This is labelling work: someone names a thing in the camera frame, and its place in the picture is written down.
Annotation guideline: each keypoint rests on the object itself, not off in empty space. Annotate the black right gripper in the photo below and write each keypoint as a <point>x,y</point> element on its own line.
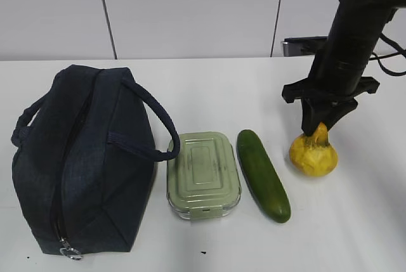
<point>315,92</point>

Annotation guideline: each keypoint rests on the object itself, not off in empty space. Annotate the green cucumber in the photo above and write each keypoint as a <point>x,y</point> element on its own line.
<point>262,179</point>

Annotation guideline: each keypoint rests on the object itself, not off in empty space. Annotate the green lid lunch box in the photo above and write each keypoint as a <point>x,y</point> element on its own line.
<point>203,181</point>

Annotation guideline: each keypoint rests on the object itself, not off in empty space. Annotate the dark blue lunch bag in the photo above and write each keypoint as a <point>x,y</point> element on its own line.
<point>85,160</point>

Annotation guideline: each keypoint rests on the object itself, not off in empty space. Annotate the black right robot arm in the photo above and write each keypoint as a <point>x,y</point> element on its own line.
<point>336,75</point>

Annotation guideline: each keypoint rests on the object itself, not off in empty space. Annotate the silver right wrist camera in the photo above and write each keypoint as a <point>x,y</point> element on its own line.
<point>302,46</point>

